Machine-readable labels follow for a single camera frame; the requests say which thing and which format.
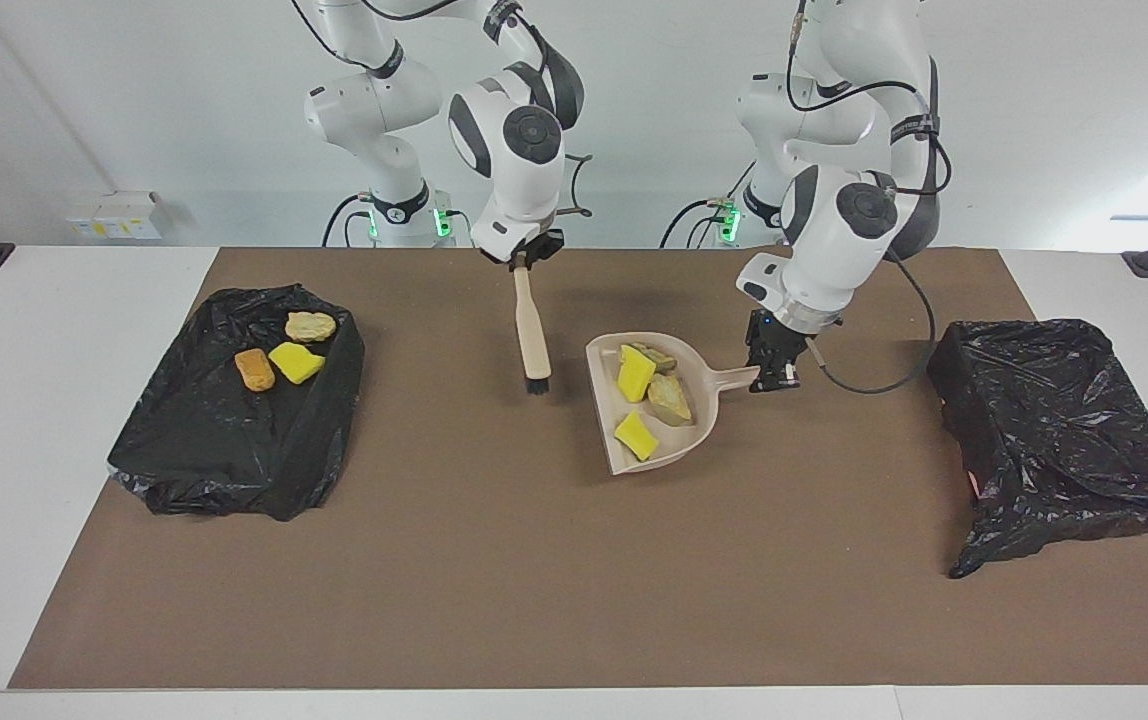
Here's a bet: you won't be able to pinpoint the beige hand brush black bristles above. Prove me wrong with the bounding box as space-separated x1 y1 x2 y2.
512 262 553 394

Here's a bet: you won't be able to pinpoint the beige plastic dustpan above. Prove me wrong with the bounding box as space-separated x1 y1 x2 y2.
585 332 763 476

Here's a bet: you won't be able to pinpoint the sliced bread loaf toy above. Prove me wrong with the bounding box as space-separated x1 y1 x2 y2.
646 373 695 428

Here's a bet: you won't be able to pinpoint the yellow sponge scrap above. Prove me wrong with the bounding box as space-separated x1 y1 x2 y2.
268 342 327 386
616 345 657 404
614 412 662 463

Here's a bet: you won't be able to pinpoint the pale round bread piece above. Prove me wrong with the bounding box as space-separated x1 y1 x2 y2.
284 311 338 344

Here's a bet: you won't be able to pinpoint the brown oblong bread piece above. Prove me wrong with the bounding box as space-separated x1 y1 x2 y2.
234 348 277 393

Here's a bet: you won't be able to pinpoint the black bag over pink bin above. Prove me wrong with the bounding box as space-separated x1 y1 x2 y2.
926 318 1148 581

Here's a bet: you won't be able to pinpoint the black bag lined trash bin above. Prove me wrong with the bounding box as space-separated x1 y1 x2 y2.
107 284 367 523

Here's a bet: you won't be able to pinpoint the brown table mat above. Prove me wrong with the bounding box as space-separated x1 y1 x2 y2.
9 247 1148 691

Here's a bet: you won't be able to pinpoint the black arm base cable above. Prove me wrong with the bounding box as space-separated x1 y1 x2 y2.
322 193 375 248
661 160 735 249

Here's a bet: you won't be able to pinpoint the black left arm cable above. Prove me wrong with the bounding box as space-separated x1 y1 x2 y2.
789 0 947 396

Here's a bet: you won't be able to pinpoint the white wall socket boxes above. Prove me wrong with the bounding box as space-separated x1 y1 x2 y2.
67 192 163 241

